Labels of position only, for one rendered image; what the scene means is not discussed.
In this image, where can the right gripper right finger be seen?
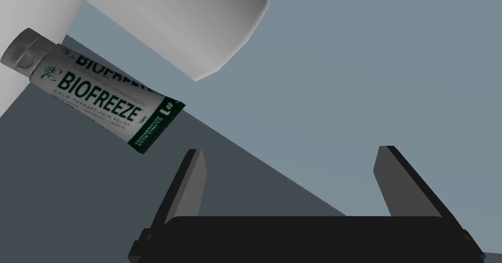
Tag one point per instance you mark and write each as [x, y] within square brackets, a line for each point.
[402, 192]

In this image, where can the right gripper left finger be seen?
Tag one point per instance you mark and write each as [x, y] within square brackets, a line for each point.
[187, 192]

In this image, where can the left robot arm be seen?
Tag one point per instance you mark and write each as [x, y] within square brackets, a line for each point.
[188, 15]

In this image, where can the white and green gel tube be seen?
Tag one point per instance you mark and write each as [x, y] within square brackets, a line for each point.
[98, 98]

